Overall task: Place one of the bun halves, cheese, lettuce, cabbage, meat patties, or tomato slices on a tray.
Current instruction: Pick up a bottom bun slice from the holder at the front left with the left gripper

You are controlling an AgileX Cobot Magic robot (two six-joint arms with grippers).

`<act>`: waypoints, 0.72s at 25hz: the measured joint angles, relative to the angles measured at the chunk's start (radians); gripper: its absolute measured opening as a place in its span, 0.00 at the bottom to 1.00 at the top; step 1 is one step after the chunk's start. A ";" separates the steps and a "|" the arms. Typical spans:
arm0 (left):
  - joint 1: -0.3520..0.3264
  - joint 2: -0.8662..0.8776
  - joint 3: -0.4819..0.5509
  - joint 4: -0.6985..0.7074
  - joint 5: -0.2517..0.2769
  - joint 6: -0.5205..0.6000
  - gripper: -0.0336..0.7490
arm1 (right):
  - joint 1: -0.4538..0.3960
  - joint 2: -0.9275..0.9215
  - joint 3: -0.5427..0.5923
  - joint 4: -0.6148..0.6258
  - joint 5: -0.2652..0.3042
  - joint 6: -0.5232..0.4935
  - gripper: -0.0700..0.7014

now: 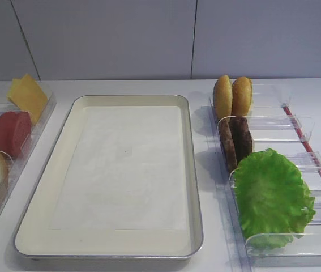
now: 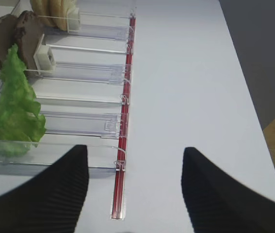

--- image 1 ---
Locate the left brown meat patty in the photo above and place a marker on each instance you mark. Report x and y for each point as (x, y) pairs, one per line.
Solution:
(228, 145)

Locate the brown meat patty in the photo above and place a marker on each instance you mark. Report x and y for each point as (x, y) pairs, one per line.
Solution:
(228, 145)
(241, 136)

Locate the right brown meat patty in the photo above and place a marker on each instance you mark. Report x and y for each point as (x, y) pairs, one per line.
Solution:
(241, 136)

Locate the green lettuce leaf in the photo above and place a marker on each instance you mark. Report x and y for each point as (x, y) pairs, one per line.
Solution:
(273, 200)

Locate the rear red tomato slice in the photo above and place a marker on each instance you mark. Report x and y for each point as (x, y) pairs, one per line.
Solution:
(23, 123)

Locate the red tomato slice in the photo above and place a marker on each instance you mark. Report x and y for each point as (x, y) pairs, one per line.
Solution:
(10, 141)
(23, 123)

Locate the front yellow cheese slice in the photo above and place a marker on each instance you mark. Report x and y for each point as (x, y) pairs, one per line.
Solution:
(30, 97)

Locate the yellow cheese slice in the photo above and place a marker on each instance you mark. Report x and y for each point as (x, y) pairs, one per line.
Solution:
(30, 97)
(14, 89)

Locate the front red tomato slice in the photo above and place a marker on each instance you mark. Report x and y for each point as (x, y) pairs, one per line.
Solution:
(10, 141)

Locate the rear yellow cheese slice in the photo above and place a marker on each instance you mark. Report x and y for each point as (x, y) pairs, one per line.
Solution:
(14, 89)

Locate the white parchment paper sheet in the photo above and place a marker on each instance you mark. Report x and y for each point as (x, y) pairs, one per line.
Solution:
(127, 171)

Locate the cream metal baking tray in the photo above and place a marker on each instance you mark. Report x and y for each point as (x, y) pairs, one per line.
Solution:
(37, 238)

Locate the left golden bun half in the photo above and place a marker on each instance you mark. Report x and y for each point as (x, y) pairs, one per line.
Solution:
(222, 97)

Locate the golden bun half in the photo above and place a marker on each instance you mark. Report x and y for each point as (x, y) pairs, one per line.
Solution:
(241, 96)
(222, 97)

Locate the right golden bun half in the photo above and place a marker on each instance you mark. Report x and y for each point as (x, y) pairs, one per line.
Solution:
(241, 96)

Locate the clear acrylic rack right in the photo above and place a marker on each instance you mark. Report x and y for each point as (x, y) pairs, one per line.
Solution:
(272, 125)

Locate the clear acrylic rack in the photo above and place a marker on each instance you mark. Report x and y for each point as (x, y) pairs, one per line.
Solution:
(272, 125)
(17, 165)

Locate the clear acrylic rack left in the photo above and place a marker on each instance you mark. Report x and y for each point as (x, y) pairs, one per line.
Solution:
(17, 165)

